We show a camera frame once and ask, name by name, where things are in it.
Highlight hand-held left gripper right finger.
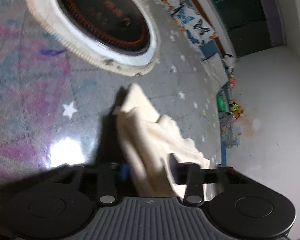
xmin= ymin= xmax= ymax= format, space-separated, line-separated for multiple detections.
xmin=169 ymin=154 xmax=253 ymax=207

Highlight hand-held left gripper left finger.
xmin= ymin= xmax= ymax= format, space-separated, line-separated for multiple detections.
xmin=40 ymin=162 xmax=130 ymax=207

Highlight cream garment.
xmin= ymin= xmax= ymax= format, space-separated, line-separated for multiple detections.
xmin=114 ymin=83 xmax=211 ymax=198

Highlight colourful toy pile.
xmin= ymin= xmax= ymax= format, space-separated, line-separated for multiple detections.
xmin=220 ymin=115 xmax=242 ymax=148

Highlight green bowl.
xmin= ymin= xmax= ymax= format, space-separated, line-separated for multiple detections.
xmin=216 ymin=94 xmax=227 ymax=113

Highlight beige cushion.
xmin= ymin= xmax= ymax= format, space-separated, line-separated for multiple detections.
xmin=202 ymin=54 xmax=229 ymax=85

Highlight black white plush toy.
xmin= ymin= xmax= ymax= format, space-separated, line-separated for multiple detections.
xmin=222 ymin=53 xmax=237 ymax=68

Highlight blue sofa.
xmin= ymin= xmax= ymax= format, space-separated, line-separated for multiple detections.
xmin=199 ymin=40 xmax=230 ymax=165

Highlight round black induction cooktop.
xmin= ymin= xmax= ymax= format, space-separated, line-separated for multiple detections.
xmin=50 ymin=0 xmax=157 ymax=67

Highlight dark window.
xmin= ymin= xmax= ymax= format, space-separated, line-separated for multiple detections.
xmin=197 ymin=0 xmax=288 ymax=58

